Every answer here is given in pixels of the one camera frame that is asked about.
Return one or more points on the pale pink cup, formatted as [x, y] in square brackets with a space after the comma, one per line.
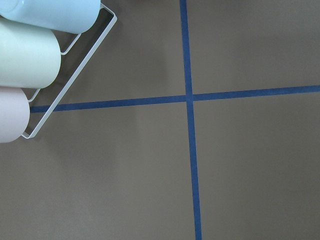
[14, 113]

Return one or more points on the light blue cup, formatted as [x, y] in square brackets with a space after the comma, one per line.
[71, 16]

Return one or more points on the cream white cup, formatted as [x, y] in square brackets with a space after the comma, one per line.
[30, 56]

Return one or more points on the white wire cup rack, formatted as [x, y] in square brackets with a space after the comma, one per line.
[77, 50]

